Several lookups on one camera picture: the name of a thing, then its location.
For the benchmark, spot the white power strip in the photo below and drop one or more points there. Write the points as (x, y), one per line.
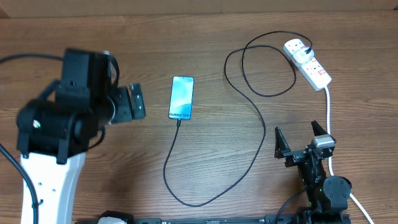
(313, 72)

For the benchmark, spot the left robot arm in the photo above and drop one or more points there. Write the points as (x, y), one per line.
(56, 129)

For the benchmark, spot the blue Galaxy smartphone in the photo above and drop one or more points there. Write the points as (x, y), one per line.
(181, 98)

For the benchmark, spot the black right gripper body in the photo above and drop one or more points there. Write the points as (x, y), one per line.
(294, 158)

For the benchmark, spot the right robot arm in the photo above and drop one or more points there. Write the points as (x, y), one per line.
(327, 195)

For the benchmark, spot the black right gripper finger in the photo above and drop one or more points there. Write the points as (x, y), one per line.
(281, 146)
(317, 129)

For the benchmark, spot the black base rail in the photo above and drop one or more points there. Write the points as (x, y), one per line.
(268, 219)

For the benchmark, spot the white charger plug adapter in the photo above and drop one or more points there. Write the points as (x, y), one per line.
(302, 56)

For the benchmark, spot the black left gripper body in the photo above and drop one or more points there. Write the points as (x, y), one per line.
(123, 110)

